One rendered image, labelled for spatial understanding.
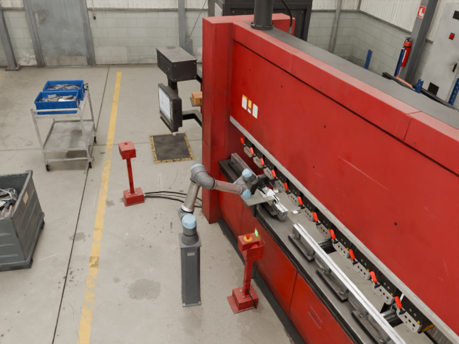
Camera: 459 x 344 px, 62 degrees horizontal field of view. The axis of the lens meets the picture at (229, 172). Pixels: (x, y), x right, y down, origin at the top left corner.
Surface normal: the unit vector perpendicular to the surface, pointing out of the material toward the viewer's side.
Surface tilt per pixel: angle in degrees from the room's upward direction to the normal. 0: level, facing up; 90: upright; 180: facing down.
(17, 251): 90
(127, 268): 0
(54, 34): 90
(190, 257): 90
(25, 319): 0
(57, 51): 90
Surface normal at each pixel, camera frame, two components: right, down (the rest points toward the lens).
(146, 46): 0.19, 0.55
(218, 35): 0.41, 0.52
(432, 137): -0.91, 0.20
